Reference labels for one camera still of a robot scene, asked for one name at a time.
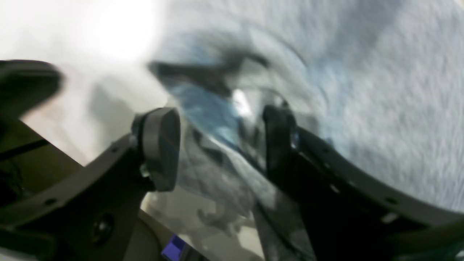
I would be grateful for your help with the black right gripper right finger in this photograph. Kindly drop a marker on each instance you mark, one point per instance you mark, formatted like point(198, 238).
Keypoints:
point(349, 215)

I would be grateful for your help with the grey T-shirt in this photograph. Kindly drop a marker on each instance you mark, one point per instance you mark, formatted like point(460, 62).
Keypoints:
point(381, 81)

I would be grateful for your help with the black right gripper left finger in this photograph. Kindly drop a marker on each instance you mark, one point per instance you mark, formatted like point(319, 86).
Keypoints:
point(91, 215)

